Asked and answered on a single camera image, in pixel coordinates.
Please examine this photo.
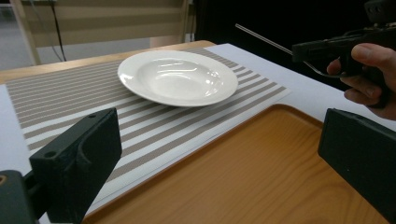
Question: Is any wooden table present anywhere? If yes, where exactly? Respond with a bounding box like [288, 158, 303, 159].
[0, 39, 218, 85]

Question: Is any striped woven placemat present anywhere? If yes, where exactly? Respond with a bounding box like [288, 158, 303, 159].
[5, 46, 292, 217]

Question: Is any white deep plate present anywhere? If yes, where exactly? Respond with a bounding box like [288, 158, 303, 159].
[117, 49, 239, 108]

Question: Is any black floor cable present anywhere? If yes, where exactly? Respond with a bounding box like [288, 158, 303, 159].
[49, 0, 67, 63]

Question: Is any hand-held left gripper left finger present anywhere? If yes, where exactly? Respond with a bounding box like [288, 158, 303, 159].
[29, 107, 123, 224]

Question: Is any silver metal fork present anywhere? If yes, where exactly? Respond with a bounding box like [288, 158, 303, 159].
[234, 22, 348, 78]

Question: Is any wooden tray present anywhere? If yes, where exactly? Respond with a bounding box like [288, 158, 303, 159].
[81, 103, 390, 224]

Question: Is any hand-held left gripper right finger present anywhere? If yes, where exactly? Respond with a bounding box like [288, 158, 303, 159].
[318, 107, 396, 224]

